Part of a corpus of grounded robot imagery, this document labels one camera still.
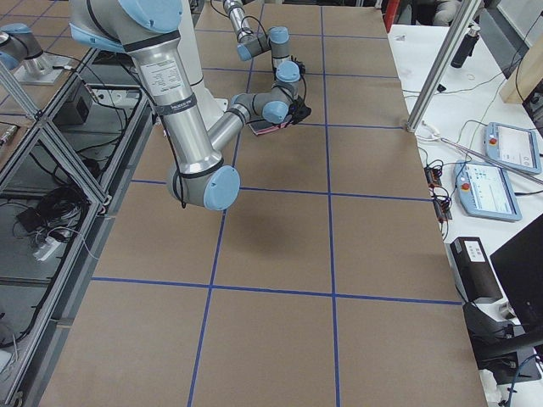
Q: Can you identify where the black computer monitor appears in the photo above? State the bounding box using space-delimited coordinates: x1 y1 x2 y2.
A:
463 217 542 384

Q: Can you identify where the black power adapter box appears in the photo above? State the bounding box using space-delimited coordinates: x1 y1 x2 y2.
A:
450 237 503 304

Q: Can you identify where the floor cable bundle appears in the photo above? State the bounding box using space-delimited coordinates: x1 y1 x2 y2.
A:
12 186 92 247

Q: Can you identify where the white grabber stick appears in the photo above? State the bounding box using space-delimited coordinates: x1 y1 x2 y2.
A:
417 120 542 185

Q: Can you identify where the black water bottle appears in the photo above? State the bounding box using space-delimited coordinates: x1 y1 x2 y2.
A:
451 24 480 69

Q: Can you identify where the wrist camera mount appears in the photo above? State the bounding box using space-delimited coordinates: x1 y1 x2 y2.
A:
294 60 306 76
290 97 311 125

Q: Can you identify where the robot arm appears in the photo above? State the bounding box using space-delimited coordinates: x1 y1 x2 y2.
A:
221 0 292 71
70 1 302 211

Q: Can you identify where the pink and grey towel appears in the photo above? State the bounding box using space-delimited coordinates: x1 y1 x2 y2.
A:
248 120 291 137

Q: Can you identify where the aluminium truss frame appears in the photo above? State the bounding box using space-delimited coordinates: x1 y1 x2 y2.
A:
1 50 153 406

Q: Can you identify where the aluminium frame post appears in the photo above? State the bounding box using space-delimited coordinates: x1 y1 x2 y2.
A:
405 0 483 133

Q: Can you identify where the near teach pendant tablet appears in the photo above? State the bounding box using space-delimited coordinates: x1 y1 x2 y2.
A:
454 161 522 222

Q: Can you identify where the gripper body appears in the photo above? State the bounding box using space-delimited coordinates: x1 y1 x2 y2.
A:
279 102 300 127

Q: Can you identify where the white power strip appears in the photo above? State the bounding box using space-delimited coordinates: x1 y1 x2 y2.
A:
33 237 61 261

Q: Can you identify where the wooden board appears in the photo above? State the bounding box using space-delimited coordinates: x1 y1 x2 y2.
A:
500 36 543 103

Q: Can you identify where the far teach pendant tablet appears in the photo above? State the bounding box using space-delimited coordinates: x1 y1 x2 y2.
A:
484 122 542 175

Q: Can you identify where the teach pendant tablet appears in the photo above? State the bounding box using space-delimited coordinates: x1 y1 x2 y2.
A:
484 122 542 175
454 161 522 222

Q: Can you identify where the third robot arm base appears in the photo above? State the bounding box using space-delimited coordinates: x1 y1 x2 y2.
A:
1 23 75 86

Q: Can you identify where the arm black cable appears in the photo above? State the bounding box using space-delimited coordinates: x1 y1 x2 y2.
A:
163 71 309 209

